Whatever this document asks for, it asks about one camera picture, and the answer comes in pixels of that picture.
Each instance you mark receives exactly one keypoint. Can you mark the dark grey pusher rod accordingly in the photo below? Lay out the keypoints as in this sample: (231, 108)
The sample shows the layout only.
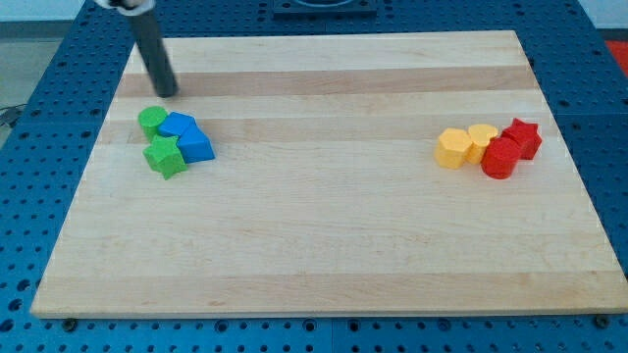
(149, 41)

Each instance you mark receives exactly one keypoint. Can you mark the white rod holder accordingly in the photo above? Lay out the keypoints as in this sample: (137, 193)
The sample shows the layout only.
(128, 7)

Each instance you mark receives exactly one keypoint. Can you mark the green cylinder block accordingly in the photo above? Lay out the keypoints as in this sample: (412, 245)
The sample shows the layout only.
(150, 119)

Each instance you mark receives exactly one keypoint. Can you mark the blue cube block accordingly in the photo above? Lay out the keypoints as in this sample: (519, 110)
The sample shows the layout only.
(175, 124)

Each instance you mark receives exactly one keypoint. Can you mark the blue wedge block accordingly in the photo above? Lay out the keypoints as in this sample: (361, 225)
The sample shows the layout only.
(195, 146)

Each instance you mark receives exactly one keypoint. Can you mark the green star block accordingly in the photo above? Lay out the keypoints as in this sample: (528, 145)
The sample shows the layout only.
(164, 156)

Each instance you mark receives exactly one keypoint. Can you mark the wooden board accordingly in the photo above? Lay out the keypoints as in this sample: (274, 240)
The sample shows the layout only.
(324, 198)

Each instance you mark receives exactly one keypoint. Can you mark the yellow hexagon block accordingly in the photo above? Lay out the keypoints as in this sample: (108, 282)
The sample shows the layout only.
(452, 148)

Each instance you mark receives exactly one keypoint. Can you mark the yellow heart block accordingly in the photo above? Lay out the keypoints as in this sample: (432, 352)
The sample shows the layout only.
(481, 136)

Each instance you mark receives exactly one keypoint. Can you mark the red cylinder block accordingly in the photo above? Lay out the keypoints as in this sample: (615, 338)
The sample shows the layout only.
(501, 158)

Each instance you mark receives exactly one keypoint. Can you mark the red star block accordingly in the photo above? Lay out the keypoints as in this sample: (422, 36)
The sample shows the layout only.
(526, 136)

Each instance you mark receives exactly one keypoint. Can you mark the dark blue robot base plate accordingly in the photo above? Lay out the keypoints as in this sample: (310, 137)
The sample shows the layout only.
(322, 8)

